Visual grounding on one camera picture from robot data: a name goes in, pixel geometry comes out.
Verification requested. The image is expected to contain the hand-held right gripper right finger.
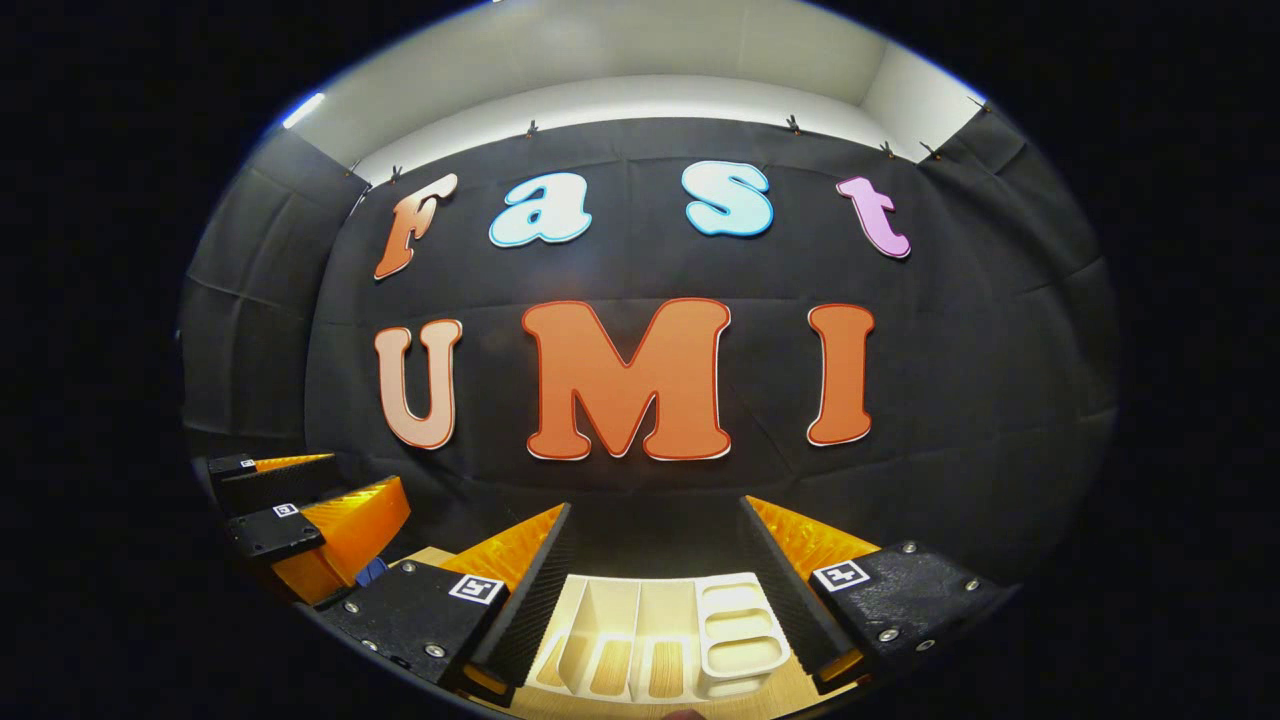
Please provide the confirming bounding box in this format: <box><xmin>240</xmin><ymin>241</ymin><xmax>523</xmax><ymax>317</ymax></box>
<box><xmin>737</xmin><ymin>495</ymin><xmax>1021</xmax><ymax>698</ymax></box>

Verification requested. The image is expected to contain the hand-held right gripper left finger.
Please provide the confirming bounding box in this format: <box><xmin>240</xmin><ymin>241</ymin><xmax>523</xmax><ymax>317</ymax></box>
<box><xmin>320</xmin><ymin>502</ymin><xmax>574</xmax><ymax>703</ymax></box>

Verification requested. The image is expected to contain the white bookshelf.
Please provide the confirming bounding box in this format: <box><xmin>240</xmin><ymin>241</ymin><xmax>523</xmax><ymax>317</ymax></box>
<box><xmin>524</xmin><ymin>572</ymin><xmax>793</xmax><ymax>703</ymax></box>

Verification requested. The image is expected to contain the row of black cloth clips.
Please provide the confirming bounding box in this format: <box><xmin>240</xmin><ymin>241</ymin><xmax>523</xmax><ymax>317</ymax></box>
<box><xmin>345</xmin><ymin>95</ymin><xmax>993</xmax><ymax>186</ymax></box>

